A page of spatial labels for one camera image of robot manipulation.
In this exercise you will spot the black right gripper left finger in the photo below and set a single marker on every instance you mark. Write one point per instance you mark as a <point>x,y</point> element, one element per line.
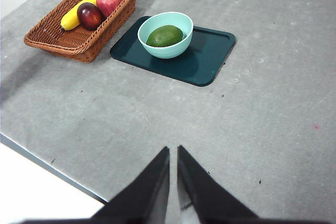
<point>139,200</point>

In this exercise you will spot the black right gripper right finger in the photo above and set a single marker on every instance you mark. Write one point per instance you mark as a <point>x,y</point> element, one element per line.
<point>210,200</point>

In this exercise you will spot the teal ceramic bowl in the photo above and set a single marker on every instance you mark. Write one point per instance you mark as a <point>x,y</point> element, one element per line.
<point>168,52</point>

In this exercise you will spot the green avocado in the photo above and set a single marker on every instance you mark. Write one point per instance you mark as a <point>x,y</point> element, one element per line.
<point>165,36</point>

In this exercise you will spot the dark rectangular tray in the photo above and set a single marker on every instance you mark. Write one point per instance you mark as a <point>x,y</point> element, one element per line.
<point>199,61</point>

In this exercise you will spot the brown wicker basket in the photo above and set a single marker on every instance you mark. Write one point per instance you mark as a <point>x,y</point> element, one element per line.
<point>78,43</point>

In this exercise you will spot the dark red plum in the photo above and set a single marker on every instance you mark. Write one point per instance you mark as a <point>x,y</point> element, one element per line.
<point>89,16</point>

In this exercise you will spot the yellow banana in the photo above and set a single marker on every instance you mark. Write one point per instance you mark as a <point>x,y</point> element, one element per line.
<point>69,20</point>

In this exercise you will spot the red apple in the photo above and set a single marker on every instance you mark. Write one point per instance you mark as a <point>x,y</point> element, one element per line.
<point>109,1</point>

